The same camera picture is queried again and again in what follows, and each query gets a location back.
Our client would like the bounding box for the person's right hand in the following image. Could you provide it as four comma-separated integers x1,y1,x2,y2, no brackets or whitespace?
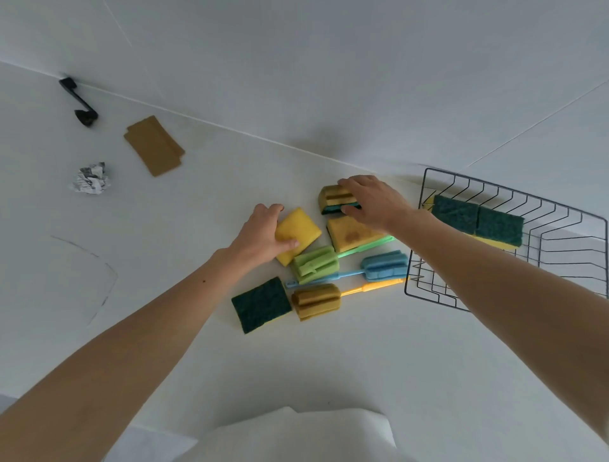
337,175,420,234

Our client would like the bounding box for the person's left hand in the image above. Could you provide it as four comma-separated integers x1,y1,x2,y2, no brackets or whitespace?
228,204,301,268

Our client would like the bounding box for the plain yellow sponge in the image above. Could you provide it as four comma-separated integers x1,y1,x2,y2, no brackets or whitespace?
274,208,324,267

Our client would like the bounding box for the yellow sponge with groove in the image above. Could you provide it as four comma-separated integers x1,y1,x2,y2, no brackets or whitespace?
318,185,363,215

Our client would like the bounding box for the person's left forearm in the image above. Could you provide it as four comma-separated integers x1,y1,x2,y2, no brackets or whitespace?
0,247,255,462

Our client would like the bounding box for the person's right forearm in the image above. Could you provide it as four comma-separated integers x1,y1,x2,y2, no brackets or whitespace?
394,209,609,431

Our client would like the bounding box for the green sponge bottle brush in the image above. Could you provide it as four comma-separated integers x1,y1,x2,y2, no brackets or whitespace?
291,235,396,286

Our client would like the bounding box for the stained yellow sponge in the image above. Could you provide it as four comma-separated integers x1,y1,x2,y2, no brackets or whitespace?
326,216,396,254

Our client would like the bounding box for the yellow sponge bottle brush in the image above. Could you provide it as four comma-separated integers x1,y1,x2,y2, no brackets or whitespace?
291,278,406,322

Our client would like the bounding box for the green scouring pad sponge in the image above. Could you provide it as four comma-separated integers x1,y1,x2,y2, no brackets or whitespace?
429,194,481,236
231,276,293,335
475,205,525,249

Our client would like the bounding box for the blue sponge bottle brush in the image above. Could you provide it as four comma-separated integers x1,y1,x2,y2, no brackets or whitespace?
285,252,410,289

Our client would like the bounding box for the brown cardboard piece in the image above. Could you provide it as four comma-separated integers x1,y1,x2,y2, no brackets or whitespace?
123,115,186,178

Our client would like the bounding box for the person's white shirt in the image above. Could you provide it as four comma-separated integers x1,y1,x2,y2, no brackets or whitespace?
183,405,417,462

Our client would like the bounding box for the crumpled foil ball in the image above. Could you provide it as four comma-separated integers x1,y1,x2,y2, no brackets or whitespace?
70,161,111,196

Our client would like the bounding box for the black plastic clamp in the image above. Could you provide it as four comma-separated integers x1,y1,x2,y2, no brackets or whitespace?
58,76,100,128

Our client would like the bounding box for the black wire basket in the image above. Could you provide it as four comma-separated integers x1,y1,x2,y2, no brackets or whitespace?
404,167,609,313

